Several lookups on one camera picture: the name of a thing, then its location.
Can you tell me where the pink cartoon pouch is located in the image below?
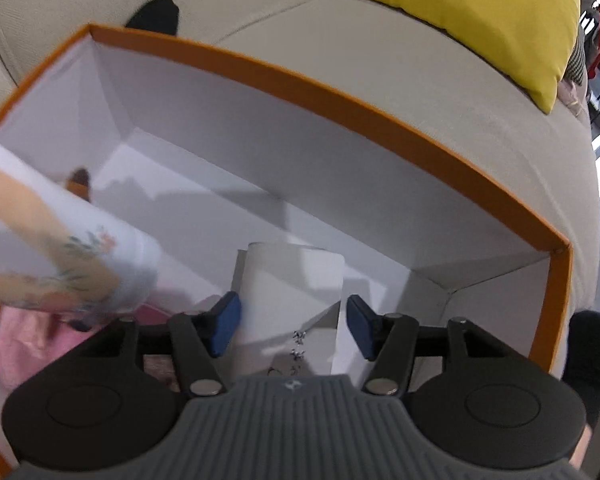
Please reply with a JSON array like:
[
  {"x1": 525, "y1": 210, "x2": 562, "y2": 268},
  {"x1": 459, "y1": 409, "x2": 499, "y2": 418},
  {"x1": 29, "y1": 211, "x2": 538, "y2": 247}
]
[{"x1": 0, "y1": 305, "x2": 121, "y2": 392}]

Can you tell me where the pink cloth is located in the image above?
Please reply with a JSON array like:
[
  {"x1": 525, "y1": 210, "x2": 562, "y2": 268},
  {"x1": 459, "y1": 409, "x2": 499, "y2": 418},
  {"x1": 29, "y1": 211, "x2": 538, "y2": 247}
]
[{"x1": 555, "y1": 77, "x2": 588, "y2": 121}]

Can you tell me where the small brown toy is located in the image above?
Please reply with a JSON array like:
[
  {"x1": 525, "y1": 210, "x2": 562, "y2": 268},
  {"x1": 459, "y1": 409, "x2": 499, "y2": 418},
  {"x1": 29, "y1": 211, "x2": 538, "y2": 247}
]
[{"x1": 62, "y1": 167, "x2": 93, "y2": 206}]

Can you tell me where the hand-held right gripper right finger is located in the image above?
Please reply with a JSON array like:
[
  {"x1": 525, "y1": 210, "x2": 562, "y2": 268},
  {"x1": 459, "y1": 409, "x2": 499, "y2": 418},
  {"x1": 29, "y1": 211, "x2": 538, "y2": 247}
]
[{"x1": 346, "y1": 294, "x2": 501, "y2": 396}]

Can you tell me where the orange cardboard box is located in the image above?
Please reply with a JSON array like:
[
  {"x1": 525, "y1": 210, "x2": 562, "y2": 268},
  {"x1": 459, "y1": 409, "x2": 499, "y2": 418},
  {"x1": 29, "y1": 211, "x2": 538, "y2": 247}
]
[{"x1": 0, "y1": 22, "x2": 573, "y2": 480}]

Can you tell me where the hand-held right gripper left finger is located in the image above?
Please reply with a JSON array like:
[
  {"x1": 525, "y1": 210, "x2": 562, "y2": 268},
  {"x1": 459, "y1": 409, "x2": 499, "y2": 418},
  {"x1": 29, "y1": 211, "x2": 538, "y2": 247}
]
[{"x1": 87, "y1": 291, "x2": 243, "y2": 397}]

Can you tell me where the white floral bottle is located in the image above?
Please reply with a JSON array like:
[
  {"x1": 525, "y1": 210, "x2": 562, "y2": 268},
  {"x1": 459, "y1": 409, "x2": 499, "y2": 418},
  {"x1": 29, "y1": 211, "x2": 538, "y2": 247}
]
[{"x1": 0, "y1": 130, "x2": 162, "y2": 318}]

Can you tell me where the black object behind box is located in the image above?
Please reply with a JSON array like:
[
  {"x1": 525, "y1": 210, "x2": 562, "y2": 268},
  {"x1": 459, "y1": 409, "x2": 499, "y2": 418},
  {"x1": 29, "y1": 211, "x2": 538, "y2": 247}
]
[{"x1": 125, "y1": 0, "x2": 181, "y2": 37}]

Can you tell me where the checked cushion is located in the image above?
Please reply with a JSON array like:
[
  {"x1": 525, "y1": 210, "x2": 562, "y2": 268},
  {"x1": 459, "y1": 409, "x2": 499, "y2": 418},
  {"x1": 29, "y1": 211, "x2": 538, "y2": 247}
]
[{"x1": 562, "y1": 25, "x2": 588, "y2": 83}]

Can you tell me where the yellow pillow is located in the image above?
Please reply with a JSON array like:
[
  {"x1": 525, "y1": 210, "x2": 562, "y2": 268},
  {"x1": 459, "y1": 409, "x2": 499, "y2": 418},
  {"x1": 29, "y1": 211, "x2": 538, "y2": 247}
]
[{"x1": 322, "y1": 0, "x2": 585, "y2": 115}]

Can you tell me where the beige fabric sofa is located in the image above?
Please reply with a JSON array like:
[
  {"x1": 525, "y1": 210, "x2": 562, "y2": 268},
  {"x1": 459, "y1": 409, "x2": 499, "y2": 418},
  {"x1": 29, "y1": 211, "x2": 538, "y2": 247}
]
[{"x1": 0, "y1": 0, "x2": 600, "y2": 381}]

